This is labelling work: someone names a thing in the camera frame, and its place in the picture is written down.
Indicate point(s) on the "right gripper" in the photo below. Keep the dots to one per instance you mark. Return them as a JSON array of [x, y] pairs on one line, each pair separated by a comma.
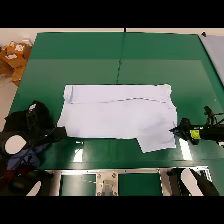
[[188, 130]]

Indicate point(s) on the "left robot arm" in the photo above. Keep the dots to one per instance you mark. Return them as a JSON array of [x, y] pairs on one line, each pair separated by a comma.
[[15, 144]]

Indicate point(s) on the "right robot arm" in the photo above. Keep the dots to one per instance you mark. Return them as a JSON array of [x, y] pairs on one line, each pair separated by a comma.
[[213, 132]]

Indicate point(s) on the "white shirt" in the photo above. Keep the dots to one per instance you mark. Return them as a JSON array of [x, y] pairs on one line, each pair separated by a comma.
[[116, 116]]

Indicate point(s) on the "blue garment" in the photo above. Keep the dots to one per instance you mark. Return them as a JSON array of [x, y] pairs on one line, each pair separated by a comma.
[[24, 160]]

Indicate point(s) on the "black garment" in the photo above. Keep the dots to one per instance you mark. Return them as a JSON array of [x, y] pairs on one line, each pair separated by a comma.
[[20, 120]]

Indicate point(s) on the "red garment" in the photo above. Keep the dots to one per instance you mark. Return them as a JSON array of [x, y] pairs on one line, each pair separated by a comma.
[[11, 175]]

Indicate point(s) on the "brown cardboard boxes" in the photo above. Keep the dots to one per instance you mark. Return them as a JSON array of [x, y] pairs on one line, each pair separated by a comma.
[[13, 60]]

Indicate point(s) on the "silver frame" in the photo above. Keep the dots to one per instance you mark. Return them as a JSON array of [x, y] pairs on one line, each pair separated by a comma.
[[107, 185]]

